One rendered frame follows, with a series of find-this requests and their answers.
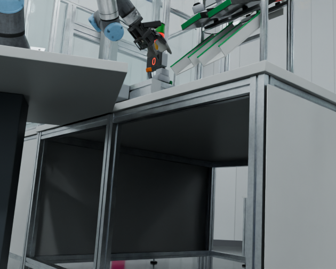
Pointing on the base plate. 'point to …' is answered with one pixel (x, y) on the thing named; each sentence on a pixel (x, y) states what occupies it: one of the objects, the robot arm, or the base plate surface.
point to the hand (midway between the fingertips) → (164, 54)
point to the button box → (123, 93)
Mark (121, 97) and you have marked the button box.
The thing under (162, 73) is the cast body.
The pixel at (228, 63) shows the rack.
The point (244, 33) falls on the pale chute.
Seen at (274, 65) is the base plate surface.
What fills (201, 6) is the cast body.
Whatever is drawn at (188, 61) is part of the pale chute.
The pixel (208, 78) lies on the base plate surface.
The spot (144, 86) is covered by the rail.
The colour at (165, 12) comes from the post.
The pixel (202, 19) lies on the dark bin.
